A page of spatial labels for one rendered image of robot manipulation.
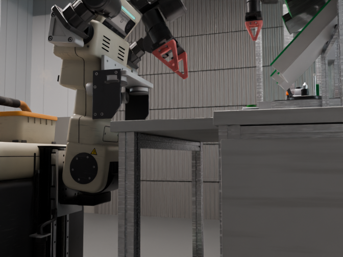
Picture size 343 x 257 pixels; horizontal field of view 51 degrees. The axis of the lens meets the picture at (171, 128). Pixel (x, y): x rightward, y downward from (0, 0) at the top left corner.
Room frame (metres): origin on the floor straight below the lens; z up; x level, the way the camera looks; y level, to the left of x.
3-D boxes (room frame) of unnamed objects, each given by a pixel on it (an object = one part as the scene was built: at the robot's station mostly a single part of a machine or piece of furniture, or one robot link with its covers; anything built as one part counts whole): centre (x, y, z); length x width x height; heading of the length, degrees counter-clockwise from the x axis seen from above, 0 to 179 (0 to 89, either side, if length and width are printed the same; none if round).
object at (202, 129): (1.28, -0.30, 0.84); 0.90 x 0.70 x 0.03; 163
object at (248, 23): (1.41, -0.34, 1.27); 0.07 x 0.07 x 0.09; 74
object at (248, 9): (1.40, -0.33, 1.34); 0.10 x 0.07 x 0.07; 164
